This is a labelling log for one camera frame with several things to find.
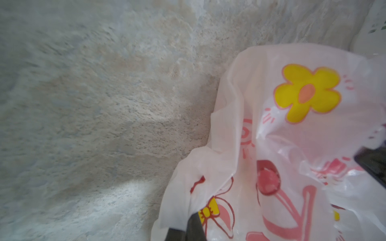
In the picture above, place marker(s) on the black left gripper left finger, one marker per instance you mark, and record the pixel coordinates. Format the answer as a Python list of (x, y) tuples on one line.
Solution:
[(194, 231)]

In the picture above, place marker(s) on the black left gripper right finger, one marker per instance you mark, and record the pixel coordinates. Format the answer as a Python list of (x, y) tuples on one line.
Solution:
[(373, 162)]

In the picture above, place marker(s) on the cartoon printed plastic bag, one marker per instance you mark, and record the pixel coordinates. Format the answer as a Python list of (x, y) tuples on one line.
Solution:
[(279, 164)]

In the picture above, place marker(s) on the white perforated plastic basket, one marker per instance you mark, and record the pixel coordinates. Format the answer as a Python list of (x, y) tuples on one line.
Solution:
[(371, 39)]

